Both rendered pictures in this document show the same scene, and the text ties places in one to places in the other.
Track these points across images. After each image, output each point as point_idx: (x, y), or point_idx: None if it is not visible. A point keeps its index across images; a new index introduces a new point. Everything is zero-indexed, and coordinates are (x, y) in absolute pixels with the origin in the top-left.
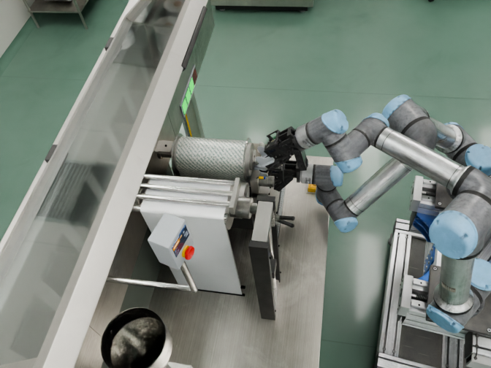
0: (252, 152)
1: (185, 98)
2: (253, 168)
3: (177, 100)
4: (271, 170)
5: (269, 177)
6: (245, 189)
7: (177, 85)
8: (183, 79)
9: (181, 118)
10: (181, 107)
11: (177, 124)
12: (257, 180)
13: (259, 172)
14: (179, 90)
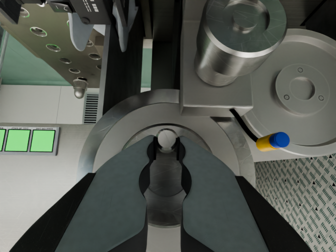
0: (162, 227)
1: (32, 148)
2: (191, 139)
3: (56, 170)
4: (124, 12)
5: (228, 69)
6: (307, 152)
7: (37, 189)
8: (9, 172)
9: (64, 132)
10: (54, 150)
11: (83, 138)
12: (247, 107)
13: (197, 106)
14: (37, 174)
